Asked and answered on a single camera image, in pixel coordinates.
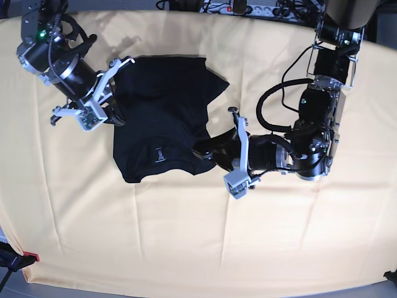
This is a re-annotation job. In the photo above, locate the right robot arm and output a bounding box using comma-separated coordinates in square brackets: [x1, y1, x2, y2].
[17, 1, 229, 183]

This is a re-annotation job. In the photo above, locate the red black table clamp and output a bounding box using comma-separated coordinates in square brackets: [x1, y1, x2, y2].
[1, 242, 40, 272]

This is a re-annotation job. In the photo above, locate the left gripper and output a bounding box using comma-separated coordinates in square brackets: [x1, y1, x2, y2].
[192, 129, 295, 173]

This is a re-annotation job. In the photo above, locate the black corner object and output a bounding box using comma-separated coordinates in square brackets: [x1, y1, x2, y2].
[383, 271, 397, 286]

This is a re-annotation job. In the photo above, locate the dark navy T-shirt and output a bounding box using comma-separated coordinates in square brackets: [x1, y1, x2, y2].
[113, 56, 229, 184]

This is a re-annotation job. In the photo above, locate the yellow table cloth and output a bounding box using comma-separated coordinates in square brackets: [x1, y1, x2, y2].
[1, 18, 396, 297]

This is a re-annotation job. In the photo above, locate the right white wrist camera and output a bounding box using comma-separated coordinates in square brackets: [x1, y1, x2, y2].
[76, 104, 108, 132]

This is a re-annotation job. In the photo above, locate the white power strip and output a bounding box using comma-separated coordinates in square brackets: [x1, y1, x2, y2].
[199, 1, 311, 22]

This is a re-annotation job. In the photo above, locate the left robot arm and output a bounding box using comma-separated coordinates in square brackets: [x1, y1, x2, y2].
[248, 1, 378, 181]

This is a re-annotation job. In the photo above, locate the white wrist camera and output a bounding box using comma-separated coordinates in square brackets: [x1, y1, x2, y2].
[223, 169, 251, 199]
[76, 104, 108, 132]

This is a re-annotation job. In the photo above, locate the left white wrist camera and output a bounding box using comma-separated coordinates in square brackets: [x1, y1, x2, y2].
[223, 169, 251, 199]

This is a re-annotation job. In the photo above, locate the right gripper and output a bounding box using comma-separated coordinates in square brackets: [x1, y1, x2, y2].
[49, 58, 126, 127]

